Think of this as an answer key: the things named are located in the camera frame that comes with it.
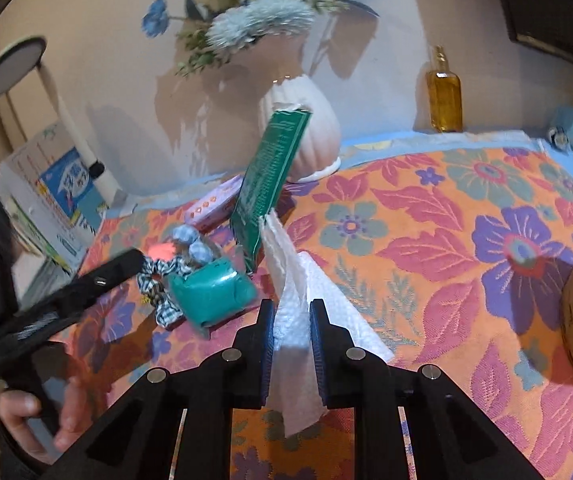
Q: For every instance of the green checkered scrunchie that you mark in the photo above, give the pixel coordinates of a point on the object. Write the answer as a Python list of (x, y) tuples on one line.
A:
[(164, 315)]

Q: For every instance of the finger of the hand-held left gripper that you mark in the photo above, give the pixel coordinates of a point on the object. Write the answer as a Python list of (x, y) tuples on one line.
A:
[(111, 277)]

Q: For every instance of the white ribbed vase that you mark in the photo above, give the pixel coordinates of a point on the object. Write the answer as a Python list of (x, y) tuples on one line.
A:
[(311, 120)]

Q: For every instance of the orange floral table cloth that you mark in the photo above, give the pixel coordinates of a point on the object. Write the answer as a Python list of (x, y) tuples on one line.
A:
[(441, 260)]

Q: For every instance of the amber glass bottle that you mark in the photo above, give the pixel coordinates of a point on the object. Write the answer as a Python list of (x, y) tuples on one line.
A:
[(445, 95)]

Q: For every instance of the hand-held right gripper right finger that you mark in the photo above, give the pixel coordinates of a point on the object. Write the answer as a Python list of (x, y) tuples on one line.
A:
[(316, 355)]

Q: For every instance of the row of books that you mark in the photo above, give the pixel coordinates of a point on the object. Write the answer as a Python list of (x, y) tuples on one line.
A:
[(61, 180)]

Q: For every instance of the purple tissue packet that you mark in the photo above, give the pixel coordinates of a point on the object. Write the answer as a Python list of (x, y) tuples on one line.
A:
[(211, 205)]

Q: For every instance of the person's left hand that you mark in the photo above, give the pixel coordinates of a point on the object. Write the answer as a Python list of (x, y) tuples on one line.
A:
[(16, 407)]

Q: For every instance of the white desk lamp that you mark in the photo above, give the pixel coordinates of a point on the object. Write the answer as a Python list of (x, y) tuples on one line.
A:
[(14, 67)]

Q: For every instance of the light blue table cover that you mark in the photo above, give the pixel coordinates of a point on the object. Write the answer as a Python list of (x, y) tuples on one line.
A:
[(441, 137)]

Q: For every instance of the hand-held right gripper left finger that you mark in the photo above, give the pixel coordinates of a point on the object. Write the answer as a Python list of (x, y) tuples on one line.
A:
[(268, 355)]

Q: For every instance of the green tissue pack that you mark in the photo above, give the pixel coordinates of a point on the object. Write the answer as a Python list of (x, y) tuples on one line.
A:
[(266, 175)]

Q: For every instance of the teal plastic wrapped pack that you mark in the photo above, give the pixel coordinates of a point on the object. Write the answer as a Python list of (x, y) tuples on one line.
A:
[(206, 295)]

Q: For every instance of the blue white artificial flowers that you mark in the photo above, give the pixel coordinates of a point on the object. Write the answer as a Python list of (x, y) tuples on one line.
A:
[(261, 15)]

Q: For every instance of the white paper tissue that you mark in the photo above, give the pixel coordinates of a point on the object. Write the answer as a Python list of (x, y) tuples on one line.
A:
[(296, 310)]

